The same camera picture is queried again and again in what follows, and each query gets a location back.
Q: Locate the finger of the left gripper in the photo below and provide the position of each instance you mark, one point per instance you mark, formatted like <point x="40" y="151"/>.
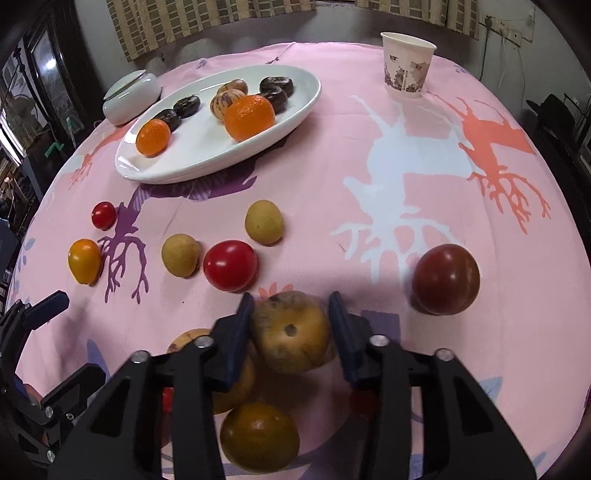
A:
<point x="22" y="319"/>

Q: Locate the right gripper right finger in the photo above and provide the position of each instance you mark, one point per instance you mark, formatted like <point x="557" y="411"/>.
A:
<point x="465" y="436"/>

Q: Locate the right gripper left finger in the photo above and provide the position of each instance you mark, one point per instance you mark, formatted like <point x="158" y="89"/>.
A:
<point x="119" y="436"/>

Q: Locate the yellow orange tomato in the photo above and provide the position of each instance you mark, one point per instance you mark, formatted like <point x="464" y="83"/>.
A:
<point x="85" y="261"/>

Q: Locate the dark yellow tomato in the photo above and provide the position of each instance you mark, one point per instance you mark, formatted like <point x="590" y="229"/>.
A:
<point x="259" y="437"/>

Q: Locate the dark red plum tomato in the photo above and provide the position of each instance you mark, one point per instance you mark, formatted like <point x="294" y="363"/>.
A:
<point x="446" y="281"/>

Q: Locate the striped yellow pepino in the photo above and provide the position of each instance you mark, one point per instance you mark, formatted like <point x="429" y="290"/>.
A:
<point x="291" y="332"/>

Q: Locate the orange mandarin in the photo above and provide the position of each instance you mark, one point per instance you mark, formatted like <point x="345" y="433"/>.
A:
<point x="152" y="138"/>
<point x="249" y="116"/>

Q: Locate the dark purple water chestnut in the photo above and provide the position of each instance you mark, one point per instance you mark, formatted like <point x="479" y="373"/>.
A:
<point x="170" y="118"/>

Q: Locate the striped pepino melon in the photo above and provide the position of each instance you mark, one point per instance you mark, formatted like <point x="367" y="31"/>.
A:
<point x="222" y="101"/>

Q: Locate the brown passion fruit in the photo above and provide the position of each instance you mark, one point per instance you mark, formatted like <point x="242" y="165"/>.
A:
<point x="235" y="84"/>

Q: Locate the tan longan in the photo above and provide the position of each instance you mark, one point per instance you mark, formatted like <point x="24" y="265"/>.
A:
<point x="180" y="254"/>
<point x="264" y="222"/>

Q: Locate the pale green ceramic jar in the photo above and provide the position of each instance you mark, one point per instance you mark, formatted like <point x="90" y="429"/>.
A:
<point x="130" y="96"/>

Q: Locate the pink printed tablecloth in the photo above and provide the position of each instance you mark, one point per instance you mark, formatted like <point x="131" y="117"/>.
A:
<point x="367" y="184"/>

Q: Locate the dark water chestnut on plate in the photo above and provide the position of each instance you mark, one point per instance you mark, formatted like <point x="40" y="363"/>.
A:
<point x="187" y="106"/>

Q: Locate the white oval plate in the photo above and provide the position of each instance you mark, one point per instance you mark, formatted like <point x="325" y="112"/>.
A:
<point x="201" y="145"/>

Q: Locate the left checkered curtain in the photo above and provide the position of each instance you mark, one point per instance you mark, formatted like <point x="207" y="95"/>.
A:
<point x="145" y="26"/>

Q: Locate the checkered curtain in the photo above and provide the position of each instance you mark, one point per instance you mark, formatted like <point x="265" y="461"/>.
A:
<point x="461" y="16"/>
<point x="145" y="26"/>

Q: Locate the patterned paper cup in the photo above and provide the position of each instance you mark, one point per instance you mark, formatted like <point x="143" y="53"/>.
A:
<point x="407" y="60"/>

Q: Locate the right checkered curtain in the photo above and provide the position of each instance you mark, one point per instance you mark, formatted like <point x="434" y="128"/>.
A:
<point x="461" y="16"/>

